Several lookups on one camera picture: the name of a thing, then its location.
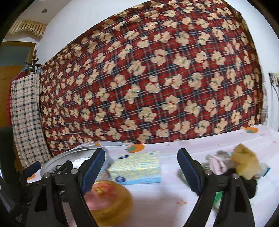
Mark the yellow blue tissue pack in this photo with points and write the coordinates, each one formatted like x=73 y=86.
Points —
x=143 y=168

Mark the pink cloth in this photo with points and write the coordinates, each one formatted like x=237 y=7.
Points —
x=217 y=164

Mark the gold fringed curtain valance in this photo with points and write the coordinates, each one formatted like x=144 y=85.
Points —
x=35 y=28

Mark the white persimmon print tablecloth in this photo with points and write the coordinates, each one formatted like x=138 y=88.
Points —
x=171 y=201

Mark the red plaid teddy bear blanket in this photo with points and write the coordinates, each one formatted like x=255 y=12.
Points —
x=160 y=71

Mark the yellow lid with red picture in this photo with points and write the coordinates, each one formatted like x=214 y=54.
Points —
x=109 y=203

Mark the clear plastic storage jar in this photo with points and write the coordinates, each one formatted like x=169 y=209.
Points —
x=77 y=156

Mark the black fabric item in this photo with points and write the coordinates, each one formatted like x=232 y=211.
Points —
x=250 y=185

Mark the yellow sponge cloth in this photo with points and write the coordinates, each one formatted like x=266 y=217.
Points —
x=245 y=161

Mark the wall power socket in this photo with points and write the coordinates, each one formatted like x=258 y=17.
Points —
x=274 y=79

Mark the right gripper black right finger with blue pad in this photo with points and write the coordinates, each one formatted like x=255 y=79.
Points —
x=234 y=208

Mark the beige green checked cloth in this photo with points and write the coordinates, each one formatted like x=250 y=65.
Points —
x=26 y=121

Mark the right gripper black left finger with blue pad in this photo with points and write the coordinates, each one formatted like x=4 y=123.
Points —
x=69 y=186

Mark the white knit work glove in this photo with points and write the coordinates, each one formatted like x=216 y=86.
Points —
x=263 y=170

